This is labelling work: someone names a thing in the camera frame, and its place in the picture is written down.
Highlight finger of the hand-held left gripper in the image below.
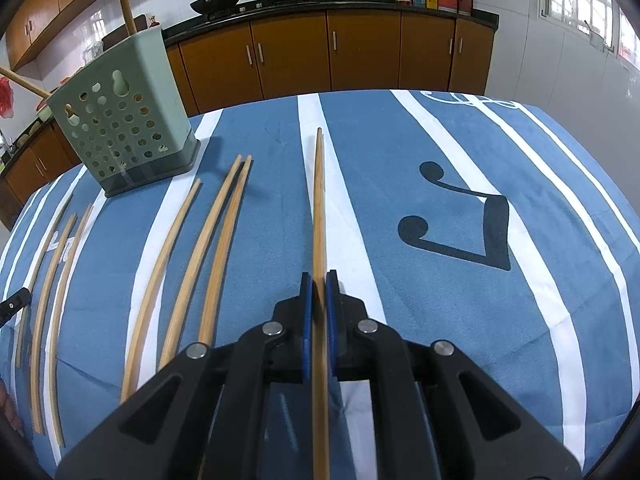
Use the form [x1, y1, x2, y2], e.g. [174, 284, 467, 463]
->
[0, 287, 32, 322]

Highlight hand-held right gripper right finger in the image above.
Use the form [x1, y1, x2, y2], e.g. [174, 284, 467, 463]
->
[325, 270, 584, 480]

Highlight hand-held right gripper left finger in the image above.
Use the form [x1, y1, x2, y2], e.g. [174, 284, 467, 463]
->
[55, 272, 314, 480]

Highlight green perforated utensil holder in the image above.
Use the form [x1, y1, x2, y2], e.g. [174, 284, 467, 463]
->
[46, 26, 202, 198]

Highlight chopsticks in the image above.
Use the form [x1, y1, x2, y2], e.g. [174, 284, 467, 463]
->
[0, 66, 52, 99]

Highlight person's left hand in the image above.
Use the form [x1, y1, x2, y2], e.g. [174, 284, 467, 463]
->
[0, 379, 23, 441]

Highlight blue white striped tablecloth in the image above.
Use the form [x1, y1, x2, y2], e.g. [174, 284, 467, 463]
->
[0, 89, 640, 480]

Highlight clear glass jars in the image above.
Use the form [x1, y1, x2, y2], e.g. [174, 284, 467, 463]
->
[81, 41, 104, 69]

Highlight brown wooden base cabinets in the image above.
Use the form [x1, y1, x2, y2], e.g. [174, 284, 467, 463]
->
[0, 7, 496, 231]

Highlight dark cutting board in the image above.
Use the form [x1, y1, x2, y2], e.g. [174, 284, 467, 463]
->
[101, 14, 149, 52]

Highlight black kitchen countertop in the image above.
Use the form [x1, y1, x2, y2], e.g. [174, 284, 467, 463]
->
[0, 0, 501, 176]

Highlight white framed window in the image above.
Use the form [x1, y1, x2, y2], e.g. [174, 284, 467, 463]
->
[537, 0, 640, 69]

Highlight brown wooden wall cabinet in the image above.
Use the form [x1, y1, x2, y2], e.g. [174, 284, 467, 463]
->
[5, 0, 126, 72]

